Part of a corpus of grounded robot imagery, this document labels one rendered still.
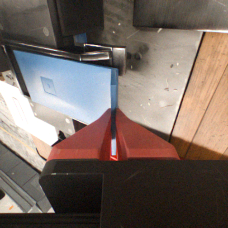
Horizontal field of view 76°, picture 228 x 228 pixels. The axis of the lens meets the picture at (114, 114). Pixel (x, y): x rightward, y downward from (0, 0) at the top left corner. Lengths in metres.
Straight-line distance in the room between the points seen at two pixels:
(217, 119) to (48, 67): 0.21
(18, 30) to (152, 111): 0.20
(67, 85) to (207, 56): 0.15
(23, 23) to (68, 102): 0.09
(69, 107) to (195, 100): 0.16
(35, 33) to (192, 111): 0.21
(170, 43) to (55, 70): 0.13
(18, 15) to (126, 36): 0.12
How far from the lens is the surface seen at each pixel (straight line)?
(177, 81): 0.21
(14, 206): 5.38
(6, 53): 0.25
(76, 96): 0.16
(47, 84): 0.19
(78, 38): 0.26
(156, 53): 0.20
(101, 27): 0.22
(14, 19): 0.22
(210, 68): 0.20
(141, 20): 0.18
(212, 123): 0.23
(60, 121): 0.23
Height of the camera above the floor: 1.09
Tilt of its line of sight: 43 degrees down
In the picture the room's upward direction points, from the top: 134 degrees counter-clockwise
